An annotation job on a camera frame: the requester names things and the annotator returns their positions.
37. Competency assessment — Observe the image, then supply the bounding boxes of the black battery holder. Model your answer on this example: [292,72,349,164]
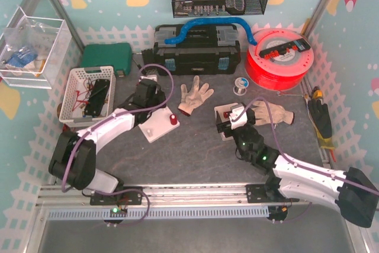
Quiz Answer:
[84,79,110,117]

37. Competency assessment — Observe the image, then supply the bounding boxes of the purple cable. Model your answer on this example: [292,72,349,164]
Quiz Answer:
[230,96,379,224]
[61,63,175,193]

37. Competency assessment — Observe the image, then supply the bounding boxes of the white knit glove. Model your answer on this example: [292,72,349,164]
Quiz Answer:
[252,100,294,126]
[178,75,214,116]

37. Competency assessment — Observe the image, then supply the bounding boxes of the red filament spool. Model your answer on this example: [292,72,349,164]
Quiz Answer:
[245,28,314,91]

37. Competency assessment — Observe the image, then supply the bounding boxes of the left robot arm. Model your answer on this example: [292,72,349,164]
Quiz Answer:
[49,76,166,196]

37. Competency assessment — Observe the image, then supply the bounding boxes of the green plastic case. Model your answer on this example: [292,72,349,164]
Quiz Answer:
[80,42,133,77]

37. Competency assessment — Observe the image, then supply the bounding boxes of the blue white gloves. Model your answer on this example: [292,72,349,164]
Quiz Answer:
[6,47,37,69]

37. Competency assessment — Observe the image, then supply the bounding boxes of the white perforated basket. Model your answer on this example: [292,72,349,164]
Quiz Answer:
[59,66,116,128]

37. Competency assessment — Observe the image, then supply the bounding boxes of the clear acrylic box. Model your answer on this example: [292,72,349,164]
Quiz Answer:
[1,7,72,89]

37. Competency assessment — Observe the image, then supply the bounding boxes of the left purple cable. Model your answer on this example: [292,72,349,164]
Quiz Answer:
[61,63,175,193]

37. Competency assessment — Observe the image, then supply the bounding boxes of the black power strip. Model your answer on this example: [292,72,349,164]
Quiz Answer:
[259,38,311,59]

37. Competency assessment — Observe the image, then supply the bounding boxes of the black rubber glove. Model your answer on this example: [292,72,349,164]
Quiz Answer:
[307,99,332,139]

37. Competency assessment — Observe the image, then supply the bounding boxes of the black tool box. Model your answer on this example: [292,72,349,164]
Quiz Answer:
[152,24,241,75]

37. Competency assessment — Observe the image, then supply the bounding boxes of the grey slotted cable duct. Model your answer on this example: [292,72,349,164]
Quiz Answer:
[48,206,269,220]

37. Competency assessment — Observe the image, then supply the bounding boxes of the aluminium rail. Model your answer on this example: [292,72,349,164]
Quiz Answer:
[37,184,300,206]

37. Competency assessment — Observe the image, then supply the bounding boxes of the solder wire spool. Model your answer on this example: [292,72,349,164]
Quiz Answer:
[233,77,249,96]

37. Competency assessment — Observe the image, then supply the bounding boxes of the blue corrugated hose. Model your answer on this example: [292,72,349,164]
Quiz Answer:
[164,17,258,46]

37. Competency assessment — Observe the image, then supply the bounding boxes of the black screwdriver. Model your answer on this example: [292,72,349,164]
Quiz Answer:
[132,55,143,70]

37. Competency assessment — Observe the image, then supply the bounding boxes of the white spring tray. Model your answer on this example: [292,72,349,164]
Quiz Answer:
[214,103,248,141]

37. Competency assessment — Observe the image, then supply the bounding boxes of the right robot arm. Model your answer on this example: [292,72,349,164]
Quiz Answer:
[214,103,378,228]

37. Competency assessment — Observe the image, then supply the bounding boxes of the large red spring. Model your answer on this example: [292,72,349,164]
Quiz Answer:
[169,114,178,126]

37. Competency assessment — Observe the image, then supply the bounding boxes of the white peg board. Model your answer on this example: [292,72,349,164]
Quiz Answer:
[139,107,180,143]

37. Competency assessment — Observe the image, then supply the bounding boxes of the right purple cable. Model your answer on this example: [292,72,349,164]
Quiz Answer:
[230,96,379,224]

